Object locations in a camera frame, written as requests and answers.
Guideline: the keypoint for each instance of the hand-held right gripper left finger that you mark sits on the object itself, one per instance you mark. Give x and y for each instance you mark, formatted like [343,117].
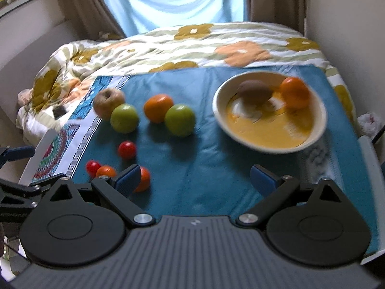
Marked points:
[129,180]

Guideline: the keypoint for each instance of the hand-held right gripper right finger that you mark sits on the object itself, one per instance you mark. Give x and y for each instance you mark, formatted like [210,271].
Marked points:
[262,180]

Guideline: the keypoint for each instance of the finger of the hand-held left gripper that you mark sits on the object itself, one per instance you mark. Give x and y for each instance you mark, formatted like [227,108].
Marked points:
[18,153]
[21,191]

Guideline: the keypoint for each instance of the orange cherry tomato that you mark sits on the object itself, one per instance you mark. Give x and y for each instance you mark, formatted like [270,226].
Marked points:
[106,171]
[145,180]

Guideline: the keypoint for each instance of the red cherry tomato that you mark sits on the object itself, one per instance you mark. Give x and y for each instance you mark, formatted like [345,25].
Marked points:
[92,167]
[127,150]

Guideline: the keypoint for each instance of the cream bowl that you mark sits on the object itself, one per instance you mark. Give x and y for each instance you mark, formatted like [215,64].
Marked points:
[270,135]

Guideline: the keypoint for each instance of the green apple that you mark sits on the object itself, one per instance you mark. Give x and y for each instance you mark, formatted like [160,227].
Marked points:
[124,119]
[180,120]

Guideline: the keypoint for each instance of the orange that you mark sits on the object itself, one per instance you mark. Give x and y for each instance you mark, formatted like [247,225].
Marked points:
[156,107]
[294,93]

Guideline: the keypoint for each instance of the pale crumpled cloth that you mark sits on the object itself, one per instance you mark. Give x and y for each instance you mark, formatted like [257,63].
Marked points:
[24,96]

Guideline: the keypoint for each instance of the small black object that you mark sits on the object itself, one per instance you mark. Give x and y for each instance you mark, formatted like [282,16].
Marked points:
[59,112]

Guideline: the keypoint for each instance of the blue patterned cloth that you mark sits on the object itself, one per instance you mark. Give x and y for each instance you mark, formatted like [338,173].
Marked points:
[195,156]

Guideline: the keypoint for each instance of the brown kiwi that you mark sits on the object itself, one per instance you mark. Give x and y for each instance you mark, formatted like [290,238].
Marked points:
[254,91]

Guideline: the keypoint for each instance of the white table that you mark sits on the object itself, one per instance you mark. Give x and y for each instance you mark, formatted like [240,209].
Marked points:
[371,162]

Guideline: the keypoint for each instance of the floral striped duvet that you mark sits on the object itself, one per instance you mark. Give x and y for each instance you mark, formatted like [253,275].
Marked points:
[186,51]

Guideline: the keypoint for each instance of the floral pillow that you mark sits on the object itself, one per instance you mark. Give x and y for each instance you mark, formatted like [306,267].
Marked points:
[108,35]

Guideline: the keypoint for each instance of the brown curtain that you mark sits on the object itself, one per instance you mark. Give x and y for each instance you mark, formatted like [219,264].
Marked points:
[81,3]
[270,0]

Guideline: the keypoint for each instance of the grey upholstered bed frame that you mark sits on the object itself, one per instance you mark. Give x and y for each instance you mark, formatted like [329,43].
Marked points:
[36,42]

